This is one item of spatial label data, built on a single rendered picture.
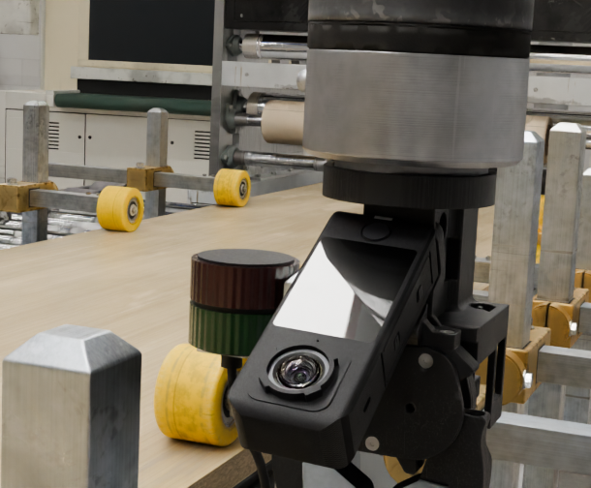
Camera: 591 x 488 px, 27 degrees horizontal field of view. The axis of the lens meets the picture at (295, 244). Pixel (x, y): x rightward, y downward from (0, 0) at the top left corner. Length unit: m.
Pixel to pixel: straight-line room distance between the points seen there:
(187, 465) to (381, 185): 0.54
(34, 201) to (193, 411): 1.35
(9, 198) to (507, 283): 1.34
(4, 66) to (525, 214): 9.75
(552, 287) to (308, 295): 0.93
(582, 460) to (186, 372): 0.32
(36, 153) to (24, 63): 8.32
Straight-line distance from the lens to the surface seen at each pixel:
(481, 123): 0.47
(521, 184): 1.11
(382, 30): 0.46
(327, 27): 0.47
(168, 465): 0.98
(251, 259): 0.66
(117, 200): 2.18
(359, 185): 0.47
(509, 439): 0.93
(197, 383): 0.99
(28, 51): 10.64
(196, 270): 0.66
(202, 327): 0.65
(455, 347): 0.48
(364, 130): 0.46
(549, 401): 1.40
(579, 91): 3.18
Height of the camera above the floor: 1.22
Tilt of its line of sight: 9 degrees down
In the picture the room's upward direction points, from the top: 3 degrees clockwise
